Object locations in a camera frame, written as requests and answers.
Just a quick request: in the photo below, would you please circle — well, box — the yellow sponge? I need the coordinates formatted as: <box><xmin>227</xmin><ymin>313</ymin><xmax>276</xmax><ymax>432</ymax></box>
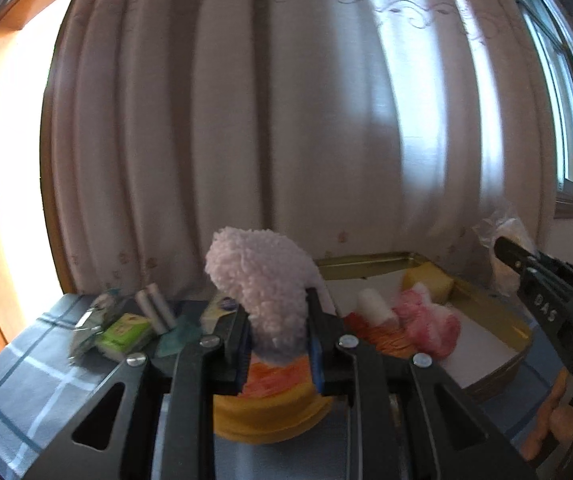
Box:
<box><xmin>401</xmin><ymin>265</ymin><xmax>455</xmax><ymax>306</ymax></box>

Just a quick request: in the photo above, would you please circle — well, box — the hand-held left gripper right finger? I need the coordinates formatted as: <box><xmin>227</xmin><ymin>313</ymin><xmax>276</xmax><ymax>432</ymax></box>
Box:
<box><xmin>306</xmin><ymin>287</ymin><xmax>537</xmax><ymax>480</ymax></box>

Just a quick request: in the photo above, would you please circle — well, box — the yellow round container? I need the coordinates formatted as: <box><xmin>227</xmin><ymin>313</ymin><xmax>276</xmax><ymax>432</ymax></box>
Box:
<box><xmin>214</xmin><ymin>350</ymin><xmax>334</xmax><ymax>443</ymax></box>

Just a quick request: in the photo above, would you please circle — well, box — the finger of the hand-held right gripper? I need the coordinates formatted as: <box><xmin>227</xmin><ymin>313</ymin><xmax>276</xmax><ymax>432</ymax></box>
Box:
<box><xmin>495</xmin><ymin>236</ymin><xmax>542</xmax><ymax>281</ymax></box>

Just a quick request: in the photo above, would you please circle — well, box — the red and gold pouch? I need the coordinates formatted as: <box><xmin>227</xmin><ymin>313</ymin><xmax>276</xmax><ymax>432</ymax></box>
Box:
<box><xmin>343</xmin><ymin>312</ymin><xmax>419</xmax><ymax>358</ymax></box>

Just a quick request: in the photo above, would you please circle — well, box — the pink and white towel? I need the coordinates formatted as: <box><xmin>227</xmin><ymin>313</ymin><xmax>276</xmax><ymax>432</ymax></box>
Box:
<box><xmin>391</xmin><ymin>282</ymin><xmax>462</xmax><ymax>358</ymax></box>

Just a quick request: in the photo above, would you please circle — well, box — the clear zip bag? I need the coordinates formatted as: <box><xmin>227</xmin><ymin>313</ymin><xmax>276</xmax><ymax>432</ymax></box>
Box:
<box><xmin>68</xmin><ymin>292</ymin><xmax>122</xmax><ymax>366</ymax></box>

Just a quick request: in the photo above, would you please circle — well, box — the cream floral curtain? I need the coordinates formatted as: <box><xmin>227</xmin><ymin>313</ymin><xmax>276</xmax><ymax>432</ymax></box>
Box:
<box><xmin>44</xmin><ymin>0</ymin><xmax>573</xmax><ymax>301</ymax></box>

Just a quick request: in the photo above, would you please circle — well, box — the teal cloth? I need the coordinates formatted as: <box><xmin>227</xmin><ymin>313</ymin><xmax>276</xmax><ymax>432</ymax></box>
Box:
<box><xmin>156</xmin><ymin>315</ymin><xmax>202</xmax><ymax>358</ymax></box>

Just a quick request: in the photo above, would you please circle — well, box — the clear plastic bag ball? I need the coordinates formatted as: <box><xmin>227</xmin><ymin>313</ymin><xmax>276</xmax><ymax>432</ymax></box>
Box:
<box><xmin>473</xmin><ymin>207</ymin><xmax>537</xmax><ymax>296</ymax></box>

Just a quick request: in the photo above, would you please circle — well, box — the white foam roll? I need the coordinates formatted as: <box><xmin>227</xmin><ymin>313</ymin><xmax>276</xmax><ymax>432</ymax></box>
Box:
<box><xmin>134</xmin><ymin>284</ymin><xmax>176</xmax><ymax>333</ymax></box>

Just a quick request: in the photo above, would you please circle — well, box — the green tissue pack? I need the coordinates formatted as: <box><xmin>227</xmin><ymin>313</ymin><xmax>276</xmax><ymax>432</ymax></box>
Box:
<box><xmin>95</xmin><ymin>312</ymin><xmax>152</xmax><ymax>363</ymax></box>

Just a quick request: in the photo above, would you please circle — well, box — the gold tin box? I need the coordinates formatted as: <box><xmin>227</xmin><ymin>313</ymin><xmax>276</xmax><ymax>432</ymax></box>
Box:
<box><xmin>313</xmin><ymin>251</ymin><xmax>534</xmax><ymax>403</ymax></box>

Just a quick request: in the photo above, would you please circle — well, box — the white cotton pad roll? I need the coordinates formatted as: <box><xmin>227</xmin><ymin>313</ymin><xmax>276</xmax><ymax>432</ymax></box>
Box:
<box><xmin>356</xmin><ymin>288</ymin><xmax>398</xmax><ymax>328</ymax></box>

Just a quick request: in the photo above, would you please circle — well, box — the pink fluffy cloth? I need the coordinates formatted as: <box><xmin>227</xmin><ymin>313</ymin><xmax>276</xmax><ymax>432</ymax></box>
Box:
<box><xmin>205</xmin><ymin>226</ymin><xmax>324</xmax><ymax>366</ymax></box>

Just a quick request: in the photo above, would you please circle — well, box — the blue plaid tablecloth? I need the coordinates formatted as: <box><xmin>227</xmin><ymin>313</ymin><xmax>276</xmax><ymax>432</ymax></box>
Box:
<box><xmin>0</xmin><ymin>292</ymin><xmax>573</xmax><ymax>480</ymax></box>

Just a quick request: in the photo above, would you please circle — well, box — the yellow patterned tissue box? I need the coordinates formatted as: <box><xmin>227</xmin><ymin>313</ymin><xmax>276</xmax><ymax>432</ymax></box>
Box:
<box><xmin>201</xmin><ymin>296</ymin><xmax>240</xmax><ymax>333</ymax></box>

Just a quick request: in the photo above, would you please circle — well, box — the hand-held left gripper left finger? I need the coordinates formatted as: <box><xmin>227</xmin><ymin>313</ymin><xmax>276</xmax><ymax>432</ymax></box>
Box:
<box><xmin>26</xmin><ymin>300</ymin><xmax>253</xmax><ymax>480</ymax></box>

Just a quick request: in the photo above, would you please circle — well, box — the person's right hand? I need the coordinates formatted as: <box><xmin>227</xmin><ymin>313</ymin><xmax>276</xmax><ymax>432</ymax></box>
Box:
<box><xmin>523</xmin><ymin>370</ymin><xmax>573</xmax><ymax>461</ymax></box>

